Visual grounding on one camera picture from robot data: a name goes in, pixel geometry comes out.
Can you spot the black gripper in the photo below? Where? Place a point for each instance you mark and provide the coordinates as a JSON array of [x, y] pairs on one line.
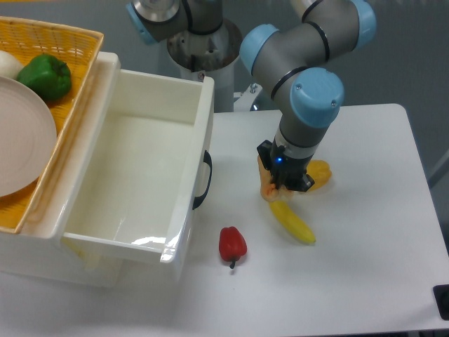
[[285, 170]]

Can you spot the triangle bread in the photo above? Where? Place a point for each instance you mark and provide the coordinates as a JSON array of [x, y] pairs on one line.
[[268, 190]]

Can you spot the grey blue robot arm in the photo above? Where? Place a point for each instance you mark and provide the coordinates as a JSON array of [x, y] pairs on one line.
[[288, 65]]

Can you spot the upper white drawer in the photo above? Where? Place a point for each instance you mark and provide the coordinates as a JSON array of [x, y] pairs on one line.
[[136, 196]]

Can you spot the yellow bell pepper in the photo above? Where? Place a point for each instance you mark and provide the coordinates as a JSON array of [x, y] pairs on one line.
[[319, 171]]

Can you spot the yellow banana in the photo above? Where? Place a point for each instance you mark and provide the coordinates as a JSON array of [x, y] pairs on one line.
[[291, 222]]

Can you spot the red bell pepper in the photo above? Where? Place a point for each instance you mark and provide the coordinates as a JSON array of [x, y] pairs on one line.
[[232, 245]]

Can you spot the black object at table edge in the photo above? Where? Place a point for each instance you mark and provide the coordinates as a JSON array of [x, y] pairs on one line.
[[441, 294]]

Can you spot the green bell pepper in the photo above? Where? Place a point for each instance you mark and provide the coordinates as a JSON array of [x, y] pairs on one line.
[[46, 75]]

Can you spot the pink plate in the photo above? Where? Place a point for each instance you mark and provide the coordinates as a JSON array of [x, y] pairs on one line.
[[28, 136]]

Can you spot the yellow woven basket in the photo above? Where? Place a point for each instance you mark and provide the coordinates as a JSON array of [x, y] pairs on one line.
[[79, 48]]

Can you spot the white onion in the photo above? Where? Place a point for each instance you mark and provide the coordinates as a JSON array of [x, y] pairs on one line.
[[10, 66]]

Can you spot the black drawer handle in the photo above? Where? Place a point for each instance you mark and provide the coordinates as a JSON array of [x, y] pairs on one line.
[[198, 200]]

